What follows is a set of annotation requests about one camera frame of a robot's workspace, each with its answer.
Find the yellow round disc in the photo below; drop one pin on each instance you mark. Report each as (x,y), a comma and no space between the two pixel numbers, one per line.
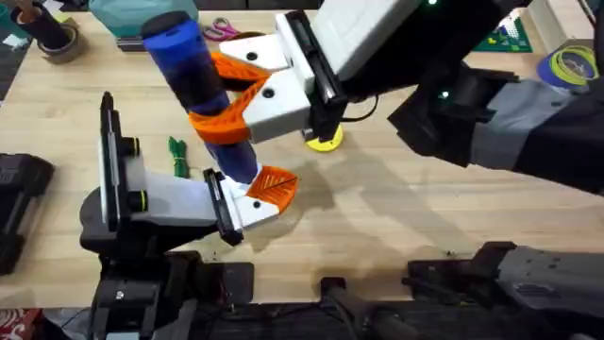
(325,144)

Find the pink scissors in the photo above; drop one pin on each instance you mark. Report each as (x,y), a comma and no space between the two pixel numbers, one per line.
(222,29)

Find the black upright wrist plate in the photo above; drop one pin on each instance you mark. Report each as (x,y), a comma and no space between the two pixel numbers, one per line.
(109,156)

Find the black cylinder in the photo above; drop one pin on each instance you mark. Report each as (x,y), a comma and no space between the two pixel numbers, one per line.
(40,28)

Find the green board with toy blocks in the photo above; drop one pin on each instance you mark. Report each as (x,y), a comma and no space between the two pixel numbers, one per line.
(507,40)

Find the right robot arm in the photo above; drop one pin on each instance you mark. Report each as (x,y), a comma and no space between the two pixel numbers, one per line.
(542,123)

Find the green toy vegetable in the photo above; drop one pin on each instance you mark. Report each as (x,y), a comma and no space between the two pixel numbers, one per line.
(179,158)

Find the black box device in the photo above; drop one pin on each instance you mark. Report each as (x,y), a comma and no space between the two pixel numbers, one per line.
(19,198)

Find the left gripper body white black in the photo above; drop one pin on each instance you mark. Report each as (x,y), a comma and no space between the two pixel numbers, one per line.
(174,200)

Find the teal plastic bucket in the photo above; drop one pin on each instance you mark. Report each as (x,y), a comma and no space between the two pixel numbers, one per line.
(127,16)

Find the blue spool with yellow-green coil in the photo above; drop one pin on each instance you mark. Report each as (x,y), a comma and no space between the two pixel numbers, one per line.
(568,66)

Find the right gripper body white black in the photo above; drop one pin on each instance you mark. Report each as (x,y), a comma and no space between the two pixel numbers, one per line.
(358,33)

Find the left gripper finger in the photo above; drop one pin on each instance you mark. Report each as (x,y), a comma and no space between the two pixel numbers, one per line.
(271,198)
(276,175)

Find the red patterned cloth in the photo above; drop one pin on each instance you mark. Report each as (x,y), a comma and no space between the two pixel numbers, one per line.
(16,326)

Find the brown tape roll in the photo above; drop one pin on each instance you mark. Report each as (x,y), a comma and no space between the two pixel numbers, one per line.
(71,52)

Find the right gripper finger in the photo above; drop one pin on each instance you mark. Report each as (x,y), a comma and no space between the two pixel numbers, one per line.
(278,108)
(257,52)

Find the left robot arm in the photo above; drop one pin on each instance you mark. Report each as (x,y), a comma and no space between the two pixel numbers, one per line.
(127,297)

